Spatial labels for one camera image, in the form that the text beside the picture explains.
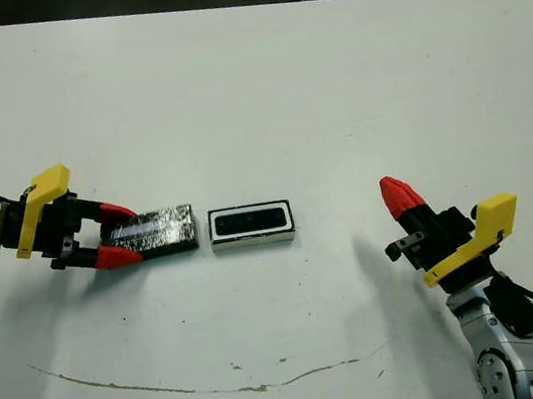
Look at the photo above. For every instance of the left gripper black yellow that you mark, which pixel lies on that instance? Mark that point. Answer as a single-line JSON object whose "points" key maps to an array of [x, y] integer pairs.
{"points": [[52, 226]]}

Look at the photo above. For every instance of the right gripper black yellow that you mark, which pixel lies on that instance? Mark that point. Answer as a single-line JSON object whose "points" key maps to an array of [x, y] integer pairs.
{"points": [[448, 237]]}

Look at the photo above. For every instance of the black foil-wrapped box lid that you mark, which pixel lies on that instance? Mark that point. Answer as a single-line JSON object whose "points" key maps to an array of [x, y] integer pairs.
{"points": [[165, 229]]}

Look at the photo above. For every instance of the black bar-shaped camera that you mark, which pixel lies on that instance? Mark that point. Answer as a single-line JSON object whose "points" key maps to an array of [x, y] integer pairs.
{"points": [[249, 219]]}

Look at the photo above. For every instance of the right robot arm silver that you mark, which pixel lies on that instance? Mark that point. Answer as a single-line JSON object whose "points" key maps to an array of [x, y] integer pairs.
{"points": [[505, 354]]}

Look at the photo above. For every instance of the white camera box base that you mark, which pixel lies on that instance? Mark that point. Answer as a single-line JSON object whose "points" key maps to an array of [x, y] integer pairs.
{"points": [[253, 242]]}

